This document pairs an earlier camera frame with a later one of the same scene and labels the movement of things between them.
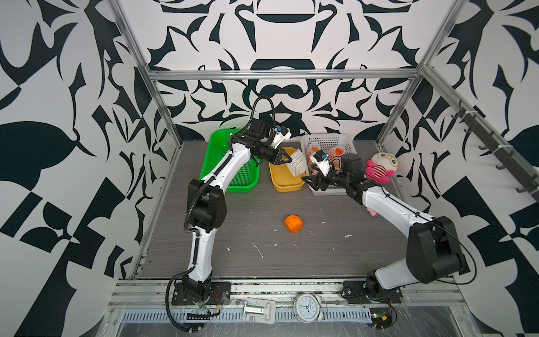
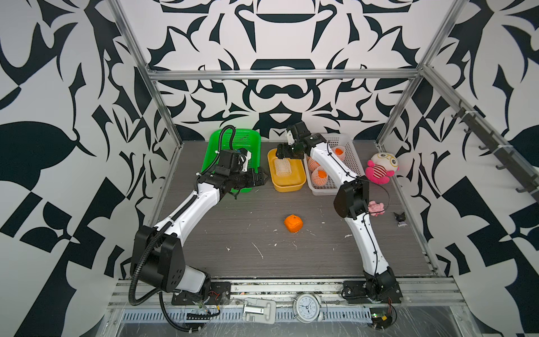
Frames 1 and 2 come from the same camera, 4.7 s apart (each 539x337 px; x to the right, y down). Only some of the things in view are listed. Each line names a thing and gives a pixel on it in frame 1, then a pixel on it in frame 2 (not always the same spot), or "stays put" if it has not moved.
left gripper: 276,154 → 259,182
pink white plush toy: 381,167 stays put
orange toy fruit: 293,223 stays put
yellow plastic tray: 283,179 stays put
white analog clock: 307,308 stays put
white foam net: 297,166 → 283,167
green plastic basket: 217,147 stays put
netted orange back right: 335,156 stays put
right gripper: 316,180 → 282,150
